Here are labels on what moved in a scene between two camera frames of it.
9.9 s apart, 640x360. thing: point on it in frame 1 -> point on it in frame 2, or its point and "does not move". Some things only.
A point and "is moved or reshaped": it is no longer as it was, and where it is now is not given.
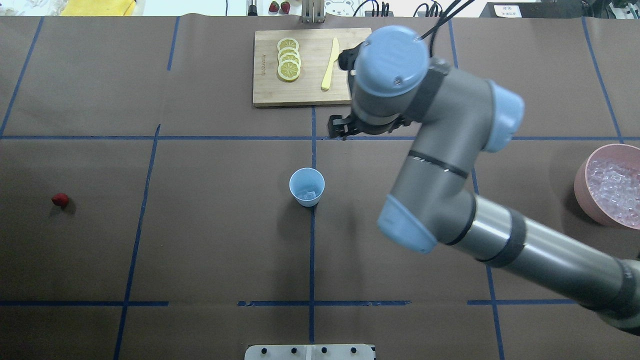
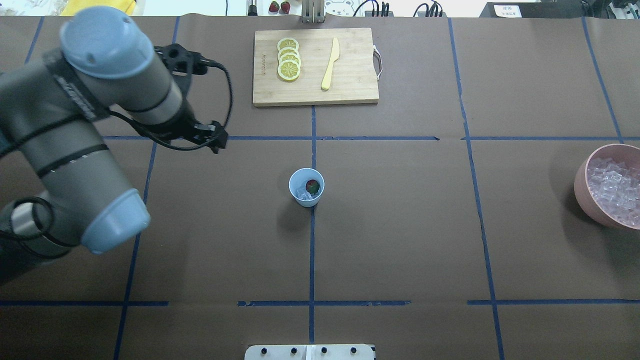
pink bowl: x=622 y=153 does not move
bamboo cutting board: x=315 y=47 does not move
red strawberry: x=60 y=199 is moved or reshaped
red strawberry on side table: x=274 y=6 does not move
